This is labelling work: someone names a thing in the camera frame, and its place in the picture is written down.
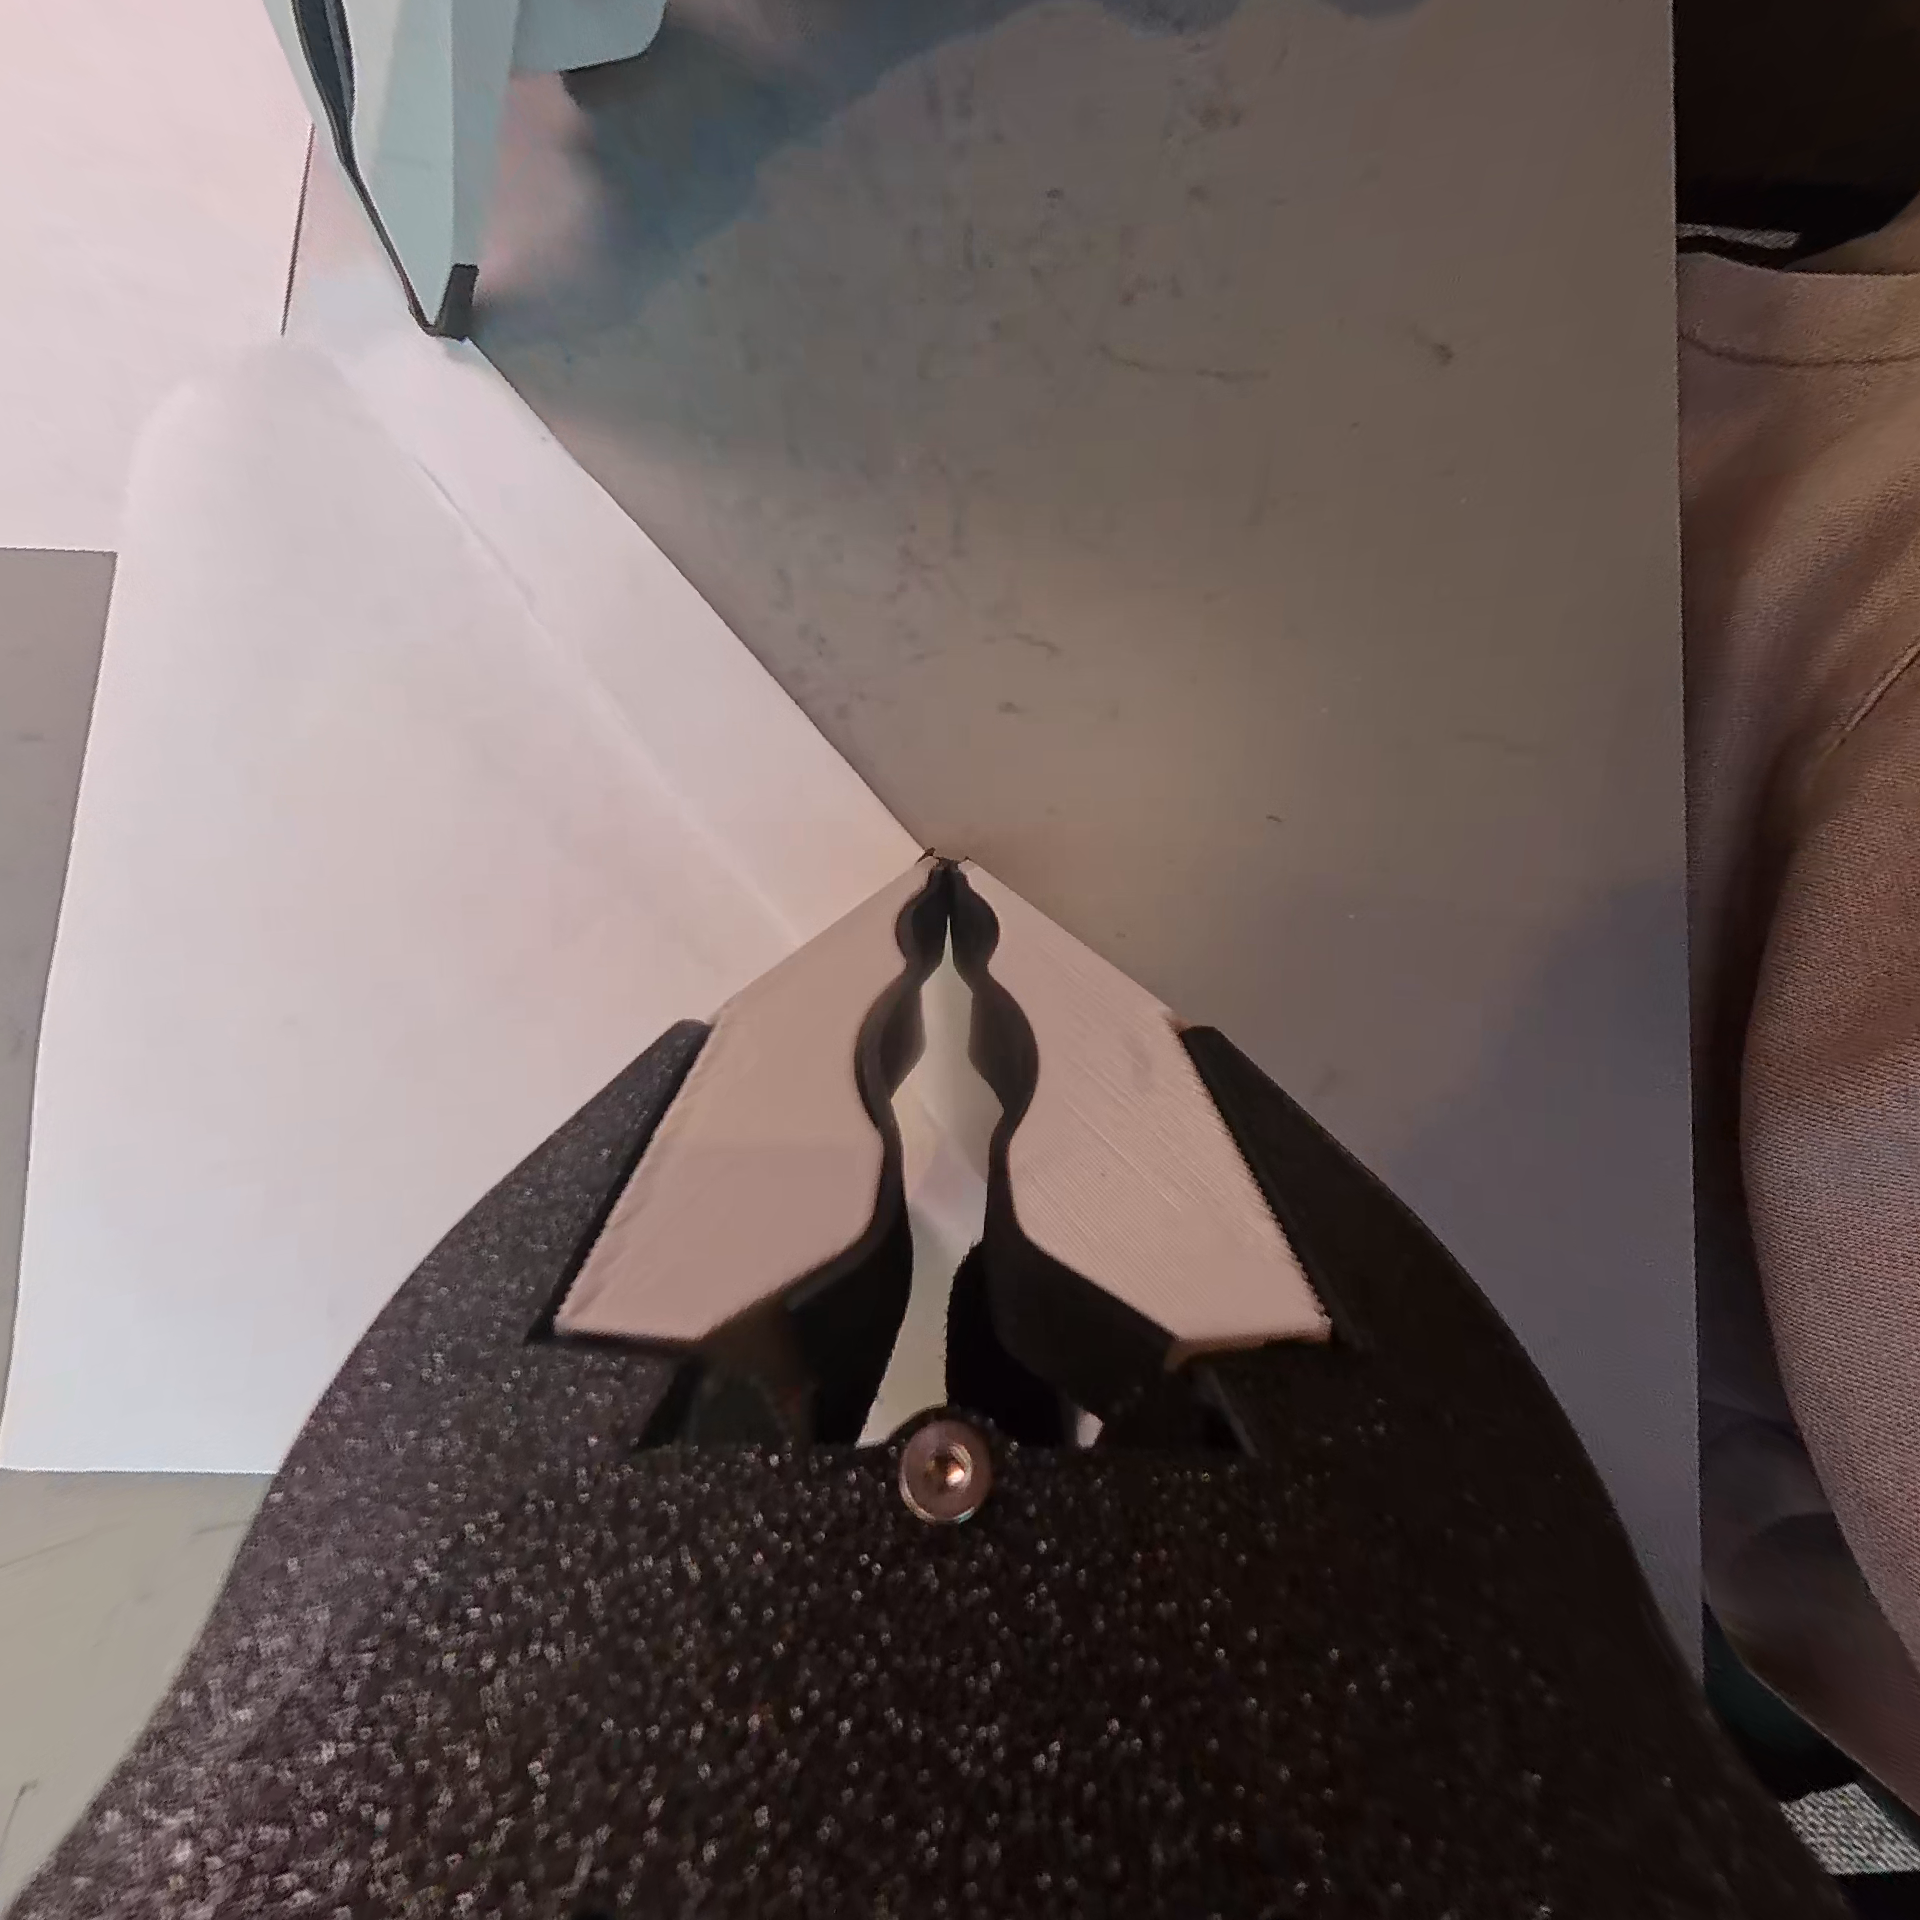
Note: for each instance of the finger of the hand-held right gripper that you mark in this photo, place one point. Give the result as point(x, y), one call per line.
point(429, 120)

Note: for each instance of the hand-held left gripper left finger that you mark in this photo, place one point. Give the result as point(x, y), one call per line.
point(721, 1170)

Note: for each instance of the person's beige sweatshirt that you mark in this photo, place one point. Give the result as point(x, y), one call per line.
point(1815, 901)

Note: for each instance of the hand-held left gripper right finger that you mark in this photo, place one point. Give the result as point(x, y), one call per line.
point(1155, 1184)

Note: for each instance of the white paper sheet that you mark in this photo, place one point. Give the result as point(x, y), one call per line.
point(119, 224)
point(376, 901)

